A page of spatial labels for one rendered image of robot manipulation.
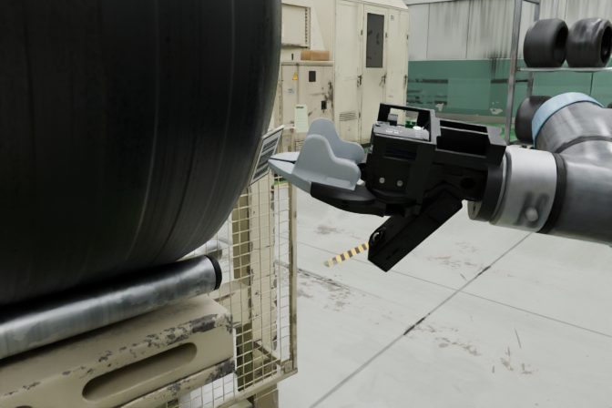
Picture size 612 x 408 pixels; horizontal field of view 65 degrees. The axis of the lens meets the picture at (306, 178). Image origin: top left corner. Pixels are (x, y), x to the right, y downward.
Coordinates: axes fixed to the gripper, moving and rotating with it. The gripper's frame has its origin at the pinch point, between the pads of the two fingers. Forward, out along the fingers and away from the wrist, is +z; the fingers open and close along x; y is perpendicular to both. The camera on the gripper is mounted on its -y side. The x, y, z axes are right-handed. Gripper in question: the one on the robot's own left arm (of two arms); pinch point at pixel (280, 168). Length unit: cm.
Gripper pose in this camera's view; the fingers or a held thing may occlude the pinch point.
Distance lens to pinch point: 48.7
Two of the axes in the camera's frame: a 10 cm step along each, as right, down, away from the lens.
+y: 0.7, -8.3, -5.5
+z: -9.8, -1.6, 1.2
